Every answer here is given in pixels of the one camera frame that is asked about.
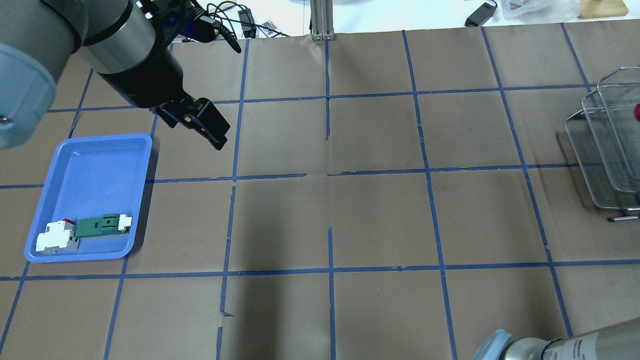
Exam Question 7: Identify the silver wire mesh shelf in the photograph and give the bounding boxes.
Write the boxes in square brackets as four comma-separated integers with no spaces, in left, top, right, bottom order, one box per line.
[564,66,640,223]

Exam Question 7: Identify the white circuit breaker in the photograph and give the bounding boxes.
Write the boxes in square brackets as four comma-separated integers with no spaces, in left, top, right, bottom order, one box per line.
[35,218,79,255]

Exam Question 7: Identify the black power adapter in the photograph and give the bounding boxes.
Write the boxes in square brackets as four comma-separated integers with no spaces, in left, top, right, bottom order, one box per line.
[464,0,498,28]

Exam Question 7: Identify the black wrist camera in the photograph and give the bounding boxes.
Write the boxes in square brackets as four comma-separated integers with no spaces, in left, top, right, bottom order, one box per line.
[133,0,242,54]

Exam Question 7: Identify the wooden cutting board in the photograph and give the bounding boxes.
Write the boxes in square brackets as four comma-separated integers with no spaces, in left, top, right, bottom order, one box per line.
[578,0,629,20]

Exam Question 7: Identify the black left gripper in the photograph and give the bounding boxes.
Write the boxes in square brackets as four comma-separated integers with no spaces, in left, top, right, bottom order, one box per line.
[94,30,231,151]

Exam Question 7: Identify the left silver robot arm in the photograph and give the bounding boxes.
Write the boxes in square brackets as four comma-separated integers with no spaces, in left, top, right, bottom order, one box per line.
[0,0,242,150]

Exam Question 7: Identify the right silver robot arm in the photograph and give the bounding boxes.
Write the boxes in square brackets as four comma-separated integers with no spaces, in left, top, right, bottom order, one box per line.
[471,317,640,360]

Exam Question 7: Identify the clear plastic bag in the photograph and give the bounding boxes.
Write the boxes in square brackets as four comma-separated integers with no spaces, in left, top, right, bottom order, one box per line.
[499,0,582,23]

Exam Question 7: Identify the aluminium frame post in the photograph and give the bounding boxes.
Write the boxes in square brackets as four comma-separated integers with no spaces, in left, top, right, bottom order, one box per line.
[310,0,335,42]

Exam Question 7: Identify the green relay module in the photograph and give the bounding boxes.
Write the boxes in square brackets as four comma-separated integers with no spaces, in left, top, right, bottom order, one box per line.
[74,213,133,239]

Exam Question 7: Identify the blue plastic tray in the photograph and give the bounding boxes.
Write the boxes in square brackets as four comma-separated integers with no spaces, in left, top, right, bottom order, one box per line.
[23,133,153,264]

